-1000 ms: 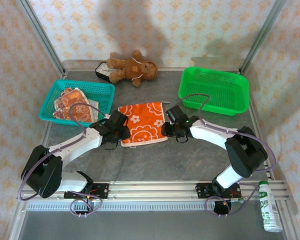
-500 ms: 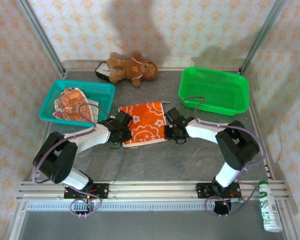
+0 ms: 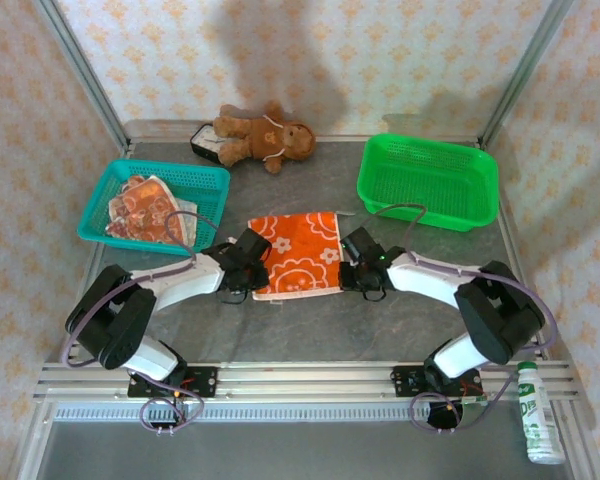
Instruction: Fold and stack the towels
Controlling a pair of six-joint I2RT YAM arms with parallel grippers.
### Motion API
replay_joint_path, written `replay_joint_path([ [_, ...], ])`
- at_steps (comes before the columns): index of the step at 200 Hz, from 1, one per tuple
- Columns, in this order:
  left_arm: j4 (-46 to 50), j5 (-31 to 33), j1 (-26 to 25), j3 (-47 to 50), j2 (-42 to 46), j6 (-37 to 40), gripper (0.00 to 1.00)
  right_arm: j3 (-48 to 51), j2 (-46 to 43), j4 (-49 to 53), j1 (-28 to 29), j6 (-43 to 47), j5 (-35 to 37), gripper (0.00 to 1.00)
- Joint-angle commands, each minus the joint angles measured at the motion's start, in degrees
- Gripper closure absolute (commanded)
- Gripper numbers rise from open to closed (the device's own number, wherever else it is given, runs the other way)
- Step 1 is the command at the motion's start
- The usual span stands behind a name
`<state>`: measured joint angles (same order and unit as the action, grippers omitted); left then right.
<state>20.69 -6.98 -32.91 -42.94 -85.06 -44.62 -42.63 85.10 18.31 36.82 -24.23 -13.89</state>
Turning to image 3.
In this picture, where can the bright orange flower towel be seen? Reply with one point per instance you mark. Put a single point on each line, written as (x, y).
(300, 250)

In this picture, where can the lettered multicolour towel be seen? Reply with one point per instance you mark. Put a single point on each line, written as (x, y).
(186, 207)

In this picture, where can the green plastic basket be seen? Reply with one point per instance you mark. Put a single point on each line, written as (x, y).
(430, 175)

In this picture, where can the pale orange rabbit towel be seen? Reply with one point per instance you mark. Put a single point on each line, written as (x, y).
(140, 210)

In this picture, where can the teal plastic basket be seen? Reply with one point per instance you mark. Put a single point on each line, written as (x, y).
(180, 172)

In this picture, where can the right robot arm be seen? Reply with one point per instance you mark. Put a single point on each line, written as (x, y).
(430, 282)

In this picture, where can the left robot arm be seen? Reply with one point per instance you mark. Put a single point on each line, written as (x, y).
(180, 285)

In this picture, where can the black alarm clock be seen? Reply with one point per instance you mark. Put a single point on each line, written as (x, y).
(202, 145)

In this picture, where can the brown teddy bear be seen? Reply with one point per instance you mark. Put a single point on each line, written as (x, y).
(265, 137)

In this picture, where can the white green drink bottle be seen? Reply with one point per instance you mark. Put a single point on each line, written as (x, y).
(537, 410)

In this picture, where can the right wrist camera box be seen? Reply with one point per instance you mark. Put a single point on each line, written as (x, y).
(360, 242)

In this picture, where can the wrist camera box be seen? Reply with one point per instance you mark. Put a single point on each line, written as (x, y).
(360, 242)
(252, 245)

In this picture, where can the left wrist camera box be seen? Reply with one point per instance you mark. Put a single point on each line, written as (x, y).
(252, 245)

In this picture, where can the wide aluminium mounting rail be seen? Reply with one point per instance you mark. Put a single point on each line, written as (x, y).
(305, 380)

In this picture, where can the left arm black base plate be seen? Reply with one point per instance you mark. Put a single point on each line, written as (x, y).
(205, 382)

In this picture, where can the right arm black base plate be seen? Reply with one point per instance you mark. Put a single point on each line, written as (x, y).
(405, 382)

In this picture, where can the aluminium table edge rail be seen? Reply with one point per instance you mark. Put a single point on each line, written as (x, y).
(513, 247)
(87, 280)

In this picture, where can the aluminium frame leg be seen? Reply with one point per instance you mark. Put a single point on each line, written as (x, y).
(576, 440)
(32, 450)

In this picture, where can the aluminium frame post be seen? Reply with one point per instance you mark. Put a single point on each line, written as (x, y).
(530, 65)
(81, 65)

